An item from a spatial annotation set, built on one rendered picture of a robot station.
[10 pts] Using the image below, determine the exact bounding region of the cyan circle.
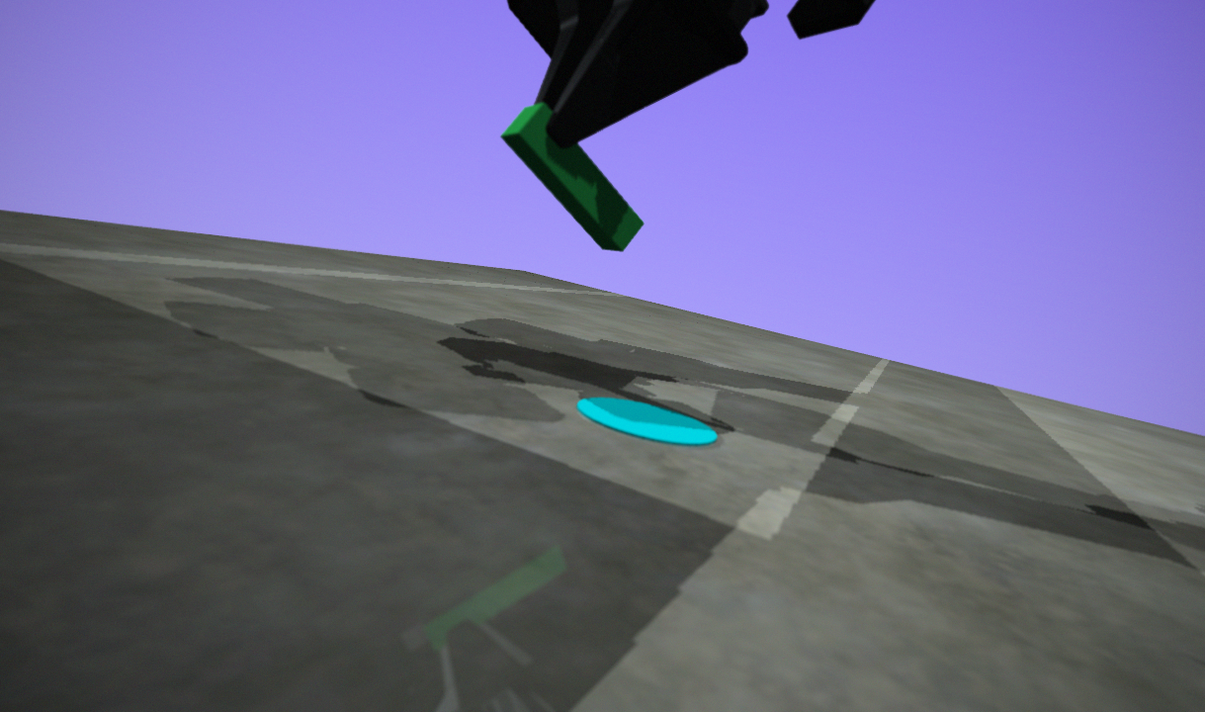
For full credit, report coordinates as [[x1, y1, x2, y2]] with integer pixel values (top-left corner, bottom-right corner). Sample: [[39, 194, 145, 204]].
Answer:
[[577, 398, 717, 446]]

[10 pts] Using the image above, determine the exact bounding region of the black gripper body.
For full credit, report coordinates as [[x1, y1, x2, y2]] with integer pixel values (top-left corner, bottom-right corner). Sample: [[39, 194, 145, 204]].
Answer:
[[506, 0, 876, 59]]

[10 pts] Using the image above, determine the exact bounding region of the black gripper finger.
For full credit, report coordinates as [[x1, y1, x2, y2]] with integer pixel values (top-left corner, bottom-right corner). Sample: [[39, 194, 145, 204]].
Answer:
[[534, 0, 611, 112], [546, 0, 748, 149]]

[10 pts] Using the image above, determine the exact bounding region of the green rectangular post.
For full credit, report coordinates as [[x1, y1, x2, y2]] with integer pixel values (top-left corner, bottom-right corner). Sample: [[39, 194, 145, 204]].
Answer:
[[501, 102, 645, 252]]

